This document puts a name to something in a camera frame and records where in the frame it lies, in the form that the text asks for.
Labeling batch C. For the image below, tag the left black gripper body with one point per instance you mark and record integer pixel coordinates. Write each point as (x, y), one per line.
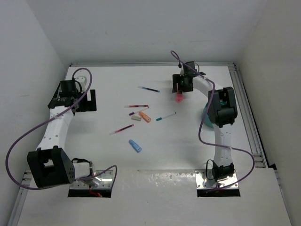
(84, 105)

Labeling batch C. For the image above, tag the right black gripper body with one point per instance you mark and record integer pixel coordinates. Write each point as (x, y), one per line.
(182, 84)

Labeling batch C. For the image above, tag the pink highlighter marker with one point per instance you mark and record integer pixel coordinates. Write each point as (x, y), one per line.
(179, 97)

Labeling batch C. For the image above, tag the dark red ink refill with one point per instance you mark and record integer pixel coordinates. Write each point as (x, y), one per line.
(121, 129)

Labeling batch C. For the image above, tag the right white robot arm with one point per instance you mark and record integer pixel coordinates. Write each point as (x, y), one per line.
(221, 110)

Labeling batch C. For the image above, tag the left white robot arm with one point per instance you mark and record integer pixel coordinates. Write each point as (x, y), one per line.
(49, 164)

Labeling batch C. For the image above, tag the blue ink refill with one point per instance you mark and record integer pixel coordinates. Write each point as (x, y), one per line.
(149, 89)

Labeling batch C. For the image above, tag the teal round divided organizer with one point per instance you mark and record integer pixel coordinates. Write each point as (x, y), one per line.
(207, 121)

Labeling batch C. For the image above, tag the green capped white marker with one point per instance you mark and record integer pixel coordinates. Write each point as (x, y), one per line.
(166, 116)

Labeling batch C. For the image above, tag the purple capped white marker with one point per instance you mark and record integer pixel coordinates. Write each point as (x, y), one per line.
(141, 110)

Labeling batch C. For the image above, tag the grey eraser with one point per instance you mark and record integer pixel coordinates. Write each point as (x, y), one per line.
(136, 118)

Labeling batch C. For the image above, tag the orange highlighter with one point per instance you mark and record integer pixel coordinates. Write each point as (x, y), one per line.
(144, 117)

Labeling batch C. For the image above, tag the blue highlighter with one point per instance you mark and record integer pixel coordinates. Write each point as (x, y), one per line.
(135, 146)

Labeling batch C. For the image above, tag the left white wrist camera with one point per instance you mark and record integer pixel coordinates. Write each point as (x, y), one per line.
(82, 80)

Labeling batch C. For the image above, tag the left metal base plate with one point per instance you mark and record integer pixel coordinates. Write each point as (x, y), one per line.
(101, 182)

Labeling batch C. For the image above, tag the metal base plate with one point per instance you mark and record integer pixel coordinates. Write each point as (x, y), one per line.
(203, 181)
(101, 182)

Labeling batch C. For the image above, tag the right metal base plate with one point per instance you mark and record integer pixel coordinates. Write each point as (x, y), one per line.
(203, 181)

